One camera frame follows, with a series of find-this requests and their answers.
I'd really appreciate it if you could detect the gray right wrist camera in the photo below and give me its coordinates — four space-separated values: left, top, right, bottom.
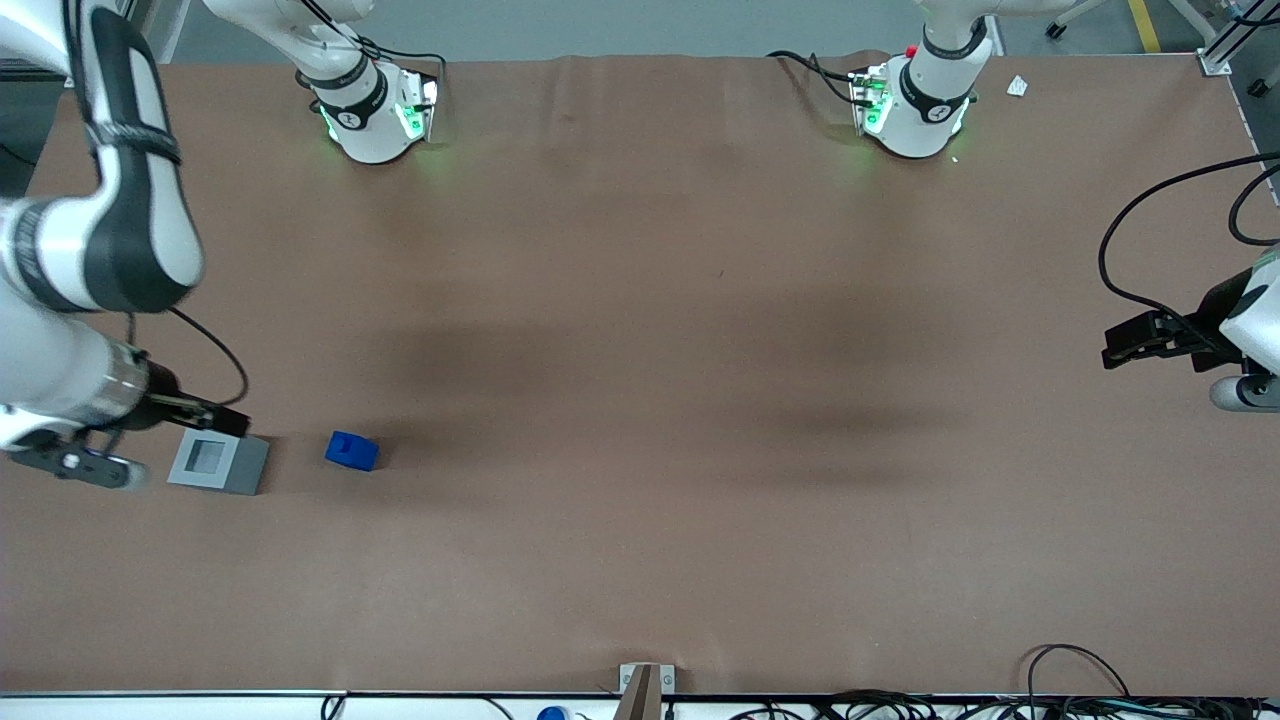
6 438 152 492

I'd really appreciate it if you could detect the black base cable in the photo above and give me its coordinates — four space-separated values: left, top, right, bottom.
298 0 448 97
766 49 863 107

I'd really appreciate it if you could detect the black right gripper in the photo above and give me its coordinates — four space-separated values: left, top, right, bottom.
140 361 252 438

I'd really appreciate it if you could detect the black right base cable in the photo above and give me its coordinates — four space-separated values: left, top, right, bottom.
298 0 448 97

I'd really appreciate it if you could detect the silver metal bracket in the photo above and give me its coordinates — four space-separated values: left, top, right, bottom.
619 663 676 697

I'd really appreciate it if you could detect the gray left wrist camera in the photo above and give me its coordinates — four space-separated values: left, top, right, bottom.
1209 372 1280 414

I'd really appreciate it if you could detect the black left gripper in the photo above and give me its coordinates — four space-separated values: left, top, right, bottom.
1102 268 1253 374

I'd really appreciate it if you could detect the long black gripper cable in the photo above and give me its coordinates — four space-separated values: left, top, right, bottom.
1098 152 1280 357

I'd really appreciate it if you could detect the gray square base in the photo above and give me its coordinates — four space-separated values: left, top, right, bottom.
166 427 272 497

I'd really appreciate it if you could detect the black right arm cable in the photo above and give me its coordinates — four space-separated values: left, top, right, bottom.
62 0 250 409

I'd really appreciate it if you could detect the black left base cable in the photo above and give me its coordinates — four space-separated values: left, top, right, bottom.
766 49 863 107

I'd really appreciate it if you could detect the white leg with caster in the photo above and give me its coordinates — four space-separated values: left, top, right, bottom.
1044 0 1113 42

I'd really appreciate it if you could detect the tangled black cable bundle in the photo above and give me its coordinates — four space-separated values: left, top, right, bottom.
728 688 1280 720

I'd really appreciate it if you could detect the aluminium frame post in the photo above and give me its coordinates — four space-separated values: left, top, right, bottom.
1165 0 1280 79

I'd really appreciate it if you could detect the white table edge rail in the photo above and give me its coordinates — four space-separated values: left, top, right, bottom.
0 690 1280 720

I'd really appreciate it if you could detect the brown table mat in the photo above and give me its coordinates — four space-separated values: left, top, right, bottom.
0 50 1280 697

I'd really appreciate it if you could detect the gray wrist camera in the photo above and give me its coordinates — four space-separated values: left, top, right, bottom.
1209 372 1280 414
6 438 152 492

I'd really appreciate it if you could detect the brown upright post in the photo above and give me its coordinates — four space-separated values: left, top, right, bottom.
613 664 663 720

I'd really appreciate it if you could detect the short black looped cable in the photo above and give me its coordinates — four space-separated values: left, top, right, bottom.
1228 164 1280 248

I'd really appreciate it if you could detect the black arched cable loop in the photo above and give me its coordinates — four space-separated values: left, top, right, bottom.
1026 644 1133 701

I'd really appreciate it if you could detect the blue plastic part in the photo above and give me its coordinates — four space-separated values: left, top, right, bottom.
325 430 381 473

